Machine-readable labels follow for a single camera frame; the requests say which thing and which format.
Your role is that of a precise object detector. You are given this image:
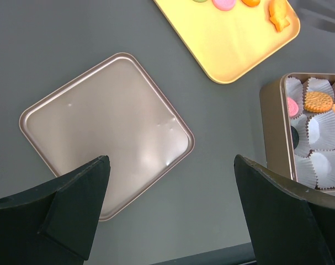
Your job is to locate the pink sandwich cookie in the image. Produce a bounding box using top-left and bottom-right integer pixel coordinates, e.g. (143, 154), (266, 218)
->
(287, 97), (299, 118)

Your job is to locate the white paper cup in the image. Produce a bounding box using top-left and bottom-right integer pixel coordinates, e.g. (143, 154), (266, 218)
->
(309, 150), (335, 189)
(307, 111), (335, 150)

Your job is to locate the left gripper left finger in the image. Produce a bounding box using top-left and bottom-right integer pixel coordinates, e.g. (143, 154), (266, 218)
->
(0, 156), (110, 261)

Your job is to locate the orange star cookie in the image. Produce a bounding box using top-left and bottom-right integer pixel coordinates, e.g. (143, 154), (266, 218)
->
(242, 0), (260, 7)

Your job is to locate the black sandwich cookie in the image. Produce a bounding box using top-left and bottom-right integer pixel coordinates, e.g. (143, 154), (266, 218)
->
(291, 126), (299, 150)

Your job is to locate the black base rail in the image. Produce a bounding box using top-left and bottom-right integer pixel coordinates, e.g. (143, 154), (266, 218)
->
(156, 243), (257, 265)

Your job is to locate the round orange biscuit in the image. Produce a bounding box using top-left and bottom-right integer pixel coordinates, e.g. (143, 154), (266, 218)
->
(304, 92), (333, 113)

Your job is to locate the gold cookie tin box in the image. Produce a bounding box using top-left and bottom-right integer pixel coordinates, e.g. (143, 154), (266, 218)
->
(260, 73), (335, 193)

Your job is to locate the white paper cup lower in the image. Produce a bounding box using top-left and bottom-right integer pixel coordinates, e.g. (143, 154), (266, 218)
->
(309, 150), (335, 189)

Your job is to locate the orange fish cookie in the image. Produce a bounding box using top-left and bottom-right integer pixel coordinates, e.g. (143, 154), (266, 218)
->
(269, 0), (290, 32)

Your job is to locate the white paper cup centre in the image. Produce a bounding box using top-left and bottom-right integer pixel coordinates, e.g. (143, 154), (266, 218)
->
(307, 111), (335, 150)

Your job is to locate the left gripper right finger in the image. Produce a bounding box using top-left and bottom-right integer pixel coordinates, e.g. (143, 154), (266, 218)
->
(234, 155), (335, 264)

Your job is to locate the gold tin lid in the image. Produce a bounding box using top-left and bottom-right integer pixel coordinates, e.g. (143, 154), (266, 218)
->
(19, 52), (195, 221)

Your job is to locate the orange plastic tray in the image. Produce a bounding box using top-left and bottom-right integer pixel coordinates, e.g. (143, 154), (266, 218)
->
(155, 1), (300, 84)

